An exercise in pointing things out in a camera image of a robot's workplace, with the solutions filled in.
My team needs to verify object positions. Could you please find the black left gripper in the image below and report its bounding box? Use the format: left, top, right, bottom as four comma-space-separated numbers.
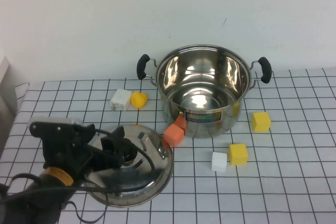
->
41, 126, 138, 176

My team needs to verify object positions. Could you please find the stainless steel lid black knob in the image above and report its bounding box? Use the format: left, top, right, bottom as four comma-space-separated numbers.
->
86, 124, 174, 208

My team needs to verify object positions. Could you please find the stainless steel pot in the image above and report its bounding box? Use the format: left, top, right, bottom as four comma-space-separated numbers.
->
136, 44, 273, 140

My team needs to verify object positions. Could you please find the worn white foam block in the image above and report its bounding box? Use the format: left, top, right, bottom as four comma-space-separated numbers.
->
110, 88, 133, 111

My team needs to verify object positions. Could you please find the yellow heart-shaped block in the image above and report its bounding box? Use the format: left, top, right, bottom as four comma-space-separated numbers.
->
130, 91, 149, 109

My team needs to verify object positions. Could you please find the orange foam cube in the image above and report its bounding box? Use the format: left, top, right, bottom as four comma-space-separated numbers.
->
163, 123, 185, 148

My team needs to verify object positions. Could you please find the white foam cube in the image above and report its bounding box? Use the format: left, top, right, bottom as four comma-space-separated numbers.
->
211, 152, 228, 173

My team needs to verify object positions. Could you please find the yellow foam cube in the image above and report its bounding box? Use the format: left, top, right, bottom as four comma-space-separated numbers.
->
251, 111, 272, 133
228, 143, 249, 166

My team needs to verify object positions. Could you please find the white panel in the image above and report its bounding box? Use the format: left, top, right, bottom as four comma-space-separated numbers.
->
0, 55, 18, 120

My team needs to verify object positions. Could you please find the white grid tablecloth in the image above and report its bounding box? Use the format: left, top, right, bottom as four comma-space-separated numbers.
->
0, 68, 336, 224

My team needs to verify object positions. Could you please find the black camera cable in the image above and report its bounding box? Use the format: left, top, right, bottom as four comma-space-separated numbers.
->
0, 128, 158, 222

